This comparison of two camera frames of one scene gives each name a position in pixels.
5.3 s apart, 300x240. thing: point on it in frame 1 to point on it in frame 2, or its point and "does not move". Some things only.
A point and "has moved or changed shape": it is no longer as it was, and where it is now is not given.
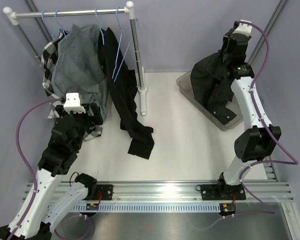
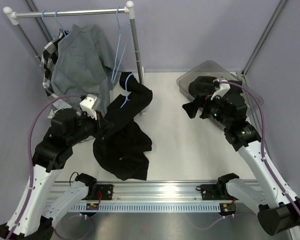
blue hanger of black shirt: [100, 29] to [126, 91]
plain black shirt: [121, 80] to [122, 147]
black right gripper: [226, 39] to [192, 108]
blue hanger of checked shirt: [53, 35] does not move
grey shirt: [79, 67] does not move
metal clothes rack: [128, 9] does not move
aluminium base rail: [182, 192] does not move
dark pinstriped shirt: [212, 86] has moved or changed shape
